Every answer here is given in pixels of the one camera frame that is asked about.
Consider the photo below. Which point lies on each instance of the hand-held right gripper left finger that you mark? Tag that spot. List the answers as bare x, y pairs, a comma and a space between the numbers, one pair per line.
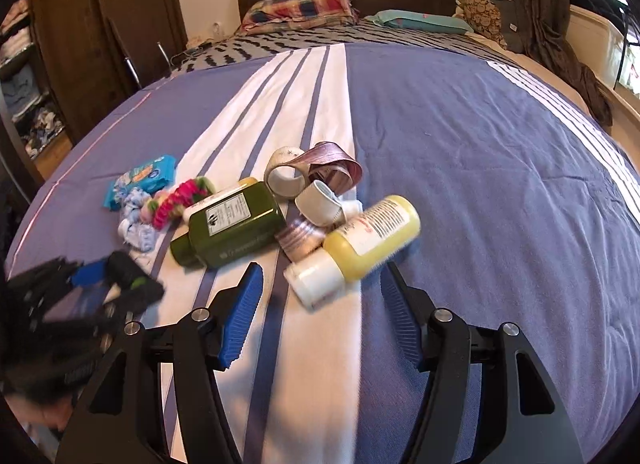
245, 309

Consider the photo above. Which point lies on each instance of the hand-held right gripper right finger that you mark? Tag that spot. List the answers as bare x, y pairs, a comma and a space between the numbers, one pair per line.
400, 314

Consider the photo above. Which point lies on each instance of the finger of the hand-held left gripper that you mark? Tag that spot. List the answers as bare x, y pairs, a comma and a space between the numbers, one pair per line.
85, 324
89, 275

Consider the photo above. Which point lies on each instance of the yellow lotion bottle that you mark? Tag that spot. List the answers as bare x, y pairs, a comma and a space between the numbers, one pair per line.
370, 239

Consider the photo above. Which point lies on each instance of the blue wet wipes packet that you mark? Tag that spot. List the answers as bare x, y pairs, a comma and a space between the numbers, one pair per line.
145, 174

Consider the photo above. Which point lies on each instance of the crumpled blue white cloth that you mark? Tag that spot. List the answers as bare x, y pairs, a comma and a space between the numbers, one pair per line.
137, 234

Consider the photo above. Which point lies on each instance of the dark green bottle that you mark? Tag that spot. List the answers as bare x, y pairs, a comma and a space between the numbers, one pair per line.
235, 231

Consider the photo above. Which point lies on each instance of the ribbed metallic cap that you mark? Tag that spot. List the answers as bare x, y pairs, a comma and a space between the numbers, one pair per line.
300, 239

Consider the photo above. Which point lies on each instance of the pink green scrunchie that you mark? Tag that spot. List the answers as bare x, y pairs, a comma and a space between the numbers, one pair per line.
172, 201

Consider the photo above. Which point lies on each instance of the white yellow-capped bottle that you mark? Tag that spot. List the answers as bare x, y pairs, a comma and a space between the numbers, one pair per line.
210, 199

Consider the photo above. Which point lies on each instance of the white plastic cup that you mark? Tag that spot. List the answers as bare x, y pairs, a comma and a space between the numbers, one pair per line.
317, 204

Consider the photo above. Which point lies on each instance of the white tape roll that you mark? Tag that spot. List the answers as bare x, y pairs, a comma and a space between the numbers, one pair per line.
272, 169

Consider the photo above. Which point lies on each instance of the purple bed sheet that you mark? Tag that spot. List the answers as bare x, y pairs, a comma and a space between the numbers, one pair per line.
475, 169

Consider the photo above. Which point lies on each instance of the purple ribbon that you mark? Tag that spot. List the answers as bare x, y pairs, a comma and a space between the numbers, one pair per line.
335, 162

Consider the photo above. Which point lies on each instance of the shelf with folded clothes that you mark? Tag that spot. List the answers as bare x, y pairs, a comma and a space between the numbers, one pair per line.
25, 74

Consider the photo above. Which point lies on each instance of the metal folding chair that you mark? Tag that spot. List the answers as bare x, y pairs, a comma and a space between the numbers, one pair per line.
130, 59

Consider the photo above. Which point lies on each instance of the dark wooden wardrobe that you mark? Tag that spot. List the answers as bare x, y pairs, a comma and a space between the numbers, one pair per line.
100, 19

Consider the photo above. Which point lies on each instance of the grey zigzag bed sheet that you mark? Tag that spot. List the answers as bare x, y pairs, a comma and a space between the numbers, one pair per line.
390, 39

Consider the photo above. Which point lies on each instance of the teal pillow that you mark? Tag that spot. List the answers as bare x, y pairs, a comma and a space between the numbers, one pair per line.
415, 20

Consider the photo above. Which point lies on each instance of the plaid pillow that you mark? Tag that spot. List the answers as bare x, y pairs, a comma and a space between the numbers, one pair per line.
300, 9

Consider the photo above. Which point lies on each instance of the brown patterned cushion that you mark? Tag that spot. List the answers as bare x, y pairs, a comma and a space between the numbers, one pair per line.
482, 17

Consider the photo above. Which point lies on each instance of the white storage box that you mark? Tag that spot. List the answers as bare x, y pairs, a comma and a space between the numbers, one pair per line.
592, 42

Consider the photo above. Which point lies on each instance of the brown curtain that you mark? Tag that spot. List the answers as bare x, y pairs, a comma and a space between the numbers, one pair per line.
545, 9

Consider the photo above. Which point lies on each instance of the white wall outlet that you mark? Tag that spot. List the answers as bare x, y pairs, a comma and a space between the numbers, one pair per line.
217, 28

